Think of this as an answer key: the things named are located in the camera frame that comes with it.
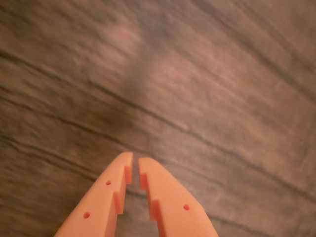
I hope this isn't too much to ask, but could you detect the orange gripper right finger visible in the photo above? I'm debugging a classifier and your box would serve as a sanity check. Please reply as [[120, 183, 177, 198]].
[[137, 157, 218, 237]]

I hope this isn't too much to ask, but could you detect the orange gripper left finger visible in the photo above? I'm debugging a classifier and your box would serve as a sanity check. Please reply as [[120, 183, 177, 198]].
[[53, 152, 134, 237]]

